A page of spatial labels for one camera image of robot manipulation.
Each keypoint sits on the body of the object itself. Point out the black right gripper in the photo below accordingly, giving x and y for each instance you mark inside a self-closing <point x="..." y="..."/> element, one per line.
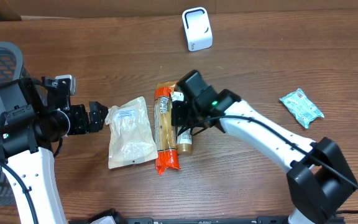
<point x="181" y="118"/>

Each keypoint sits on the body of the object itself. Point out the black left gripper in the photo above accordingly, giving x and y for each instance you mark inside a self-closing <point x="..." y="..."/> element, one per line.
<point x="85" y="126"/>

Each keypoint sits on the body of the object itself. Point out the white Pantene tube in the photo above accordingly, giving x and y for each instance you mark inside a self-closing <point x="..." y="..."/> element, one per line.
<point x="184" y="144"/>

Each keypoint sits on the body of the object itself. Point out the beige plastic pouch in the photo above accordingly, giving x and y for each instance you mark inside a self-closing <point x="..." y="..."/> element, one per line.
<point x="131" y="140"/>

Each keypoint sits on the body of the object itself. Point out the orange spaghetti packet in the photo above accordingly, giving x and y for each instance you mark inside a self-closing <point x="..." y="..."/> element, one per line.
<point x="164" y="132"/>

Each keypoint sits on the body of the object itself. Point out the teal wet wipes packet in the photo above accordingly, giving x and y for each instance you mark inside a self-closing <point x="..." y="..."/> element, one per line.
<point x="304" y="110"/>

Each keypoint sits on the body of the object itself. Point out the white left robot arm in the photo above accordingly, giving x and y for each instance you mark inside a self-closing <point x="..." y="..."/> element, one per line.
<point x="37" y="115"/>

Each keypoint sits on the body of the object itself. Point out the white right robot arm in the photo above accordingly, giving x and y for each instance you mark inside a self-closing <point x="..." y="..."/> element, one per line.
<point x="319" y="178"/>

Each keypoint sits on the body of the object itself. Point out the white barcode scanner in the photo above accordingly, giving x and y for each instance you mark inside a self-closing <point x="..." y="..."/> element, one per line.
<point x="197" y="29"/>

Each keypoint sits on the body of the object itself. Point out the brown cardboard backdrop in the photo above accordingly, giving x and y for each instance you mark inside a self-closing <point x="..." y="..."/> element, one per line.
<point x="15" y="9"/>

